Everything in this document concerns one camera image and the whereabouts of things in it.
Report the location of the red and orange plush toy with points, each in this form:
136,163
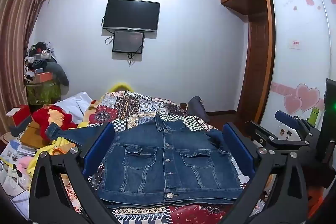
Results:
50,119

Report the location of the green patterned box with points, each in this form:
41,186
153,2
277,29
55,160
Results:
43,92

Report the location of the pink cloth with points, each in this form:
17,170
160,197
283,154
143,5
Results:
25,162

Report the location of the green bottle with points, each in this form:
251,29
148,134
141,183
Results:
314,116

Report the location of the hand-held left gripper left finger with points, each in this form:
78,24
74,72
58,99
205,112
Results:
101,146

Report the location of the mustard brown cloth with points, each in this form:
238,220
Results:
30,136

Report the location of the pile of clutter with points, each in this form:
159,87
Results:
39,54

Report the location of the stack of printed papers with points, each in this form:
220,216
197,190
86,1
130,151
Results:
15,148

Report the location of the patchwork patterned blanket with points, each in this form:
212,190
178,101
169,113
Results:
126,106

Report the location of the grey plush pillow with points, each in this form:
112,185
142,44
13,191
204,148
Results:
59,71

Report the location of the red box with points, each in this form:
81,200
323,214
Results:
22,115

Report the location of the wooden wardrobe with heart stickers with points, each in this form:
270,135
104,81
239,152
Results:
296,29

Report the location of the small black wall monitor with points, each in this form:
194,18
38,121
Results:
128,41

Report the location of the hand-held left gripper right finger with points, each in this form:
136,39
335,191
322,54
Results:
236,146

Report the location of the brown striped curtain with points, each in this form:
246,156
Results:
15,16

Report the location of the blue denim jacket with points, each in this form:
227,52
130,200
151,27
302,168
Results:
147,161

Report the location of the orange box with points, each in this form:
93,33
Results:
39,77

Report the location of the white cloth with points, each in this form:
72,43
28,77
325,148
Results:
73,106

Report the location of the black wall television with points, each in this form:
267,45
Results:
131,14

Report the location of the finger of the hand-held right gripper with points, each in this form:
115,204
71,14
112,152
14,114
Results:
267,138
287,118

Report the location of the yellow cloth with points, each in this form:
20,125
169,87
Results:
61,144

